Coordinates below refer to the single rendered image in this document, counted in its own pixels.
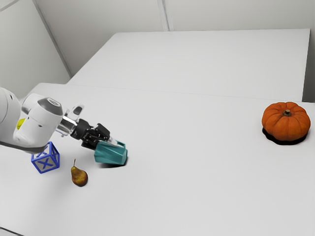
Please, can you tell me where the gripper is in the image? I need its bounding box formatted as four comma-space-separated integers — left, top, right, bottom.
70, 118, 117, 151

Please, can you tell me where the teal faceted mug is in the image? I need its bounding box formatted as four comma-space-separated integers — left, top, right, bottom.
94, 140, 128, 166

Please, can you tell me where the brown yellow pear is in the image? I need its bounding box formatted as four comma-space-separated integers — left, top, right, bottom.
70, 158, 89, 187

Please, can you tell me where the blue letter block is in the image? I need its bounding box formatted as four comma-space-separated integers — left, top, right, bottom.
31, 141, 61, 175

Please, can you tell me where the orange pumpkin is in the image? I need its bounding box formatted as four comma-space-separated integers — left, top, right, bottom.
261, 101, 311, 142

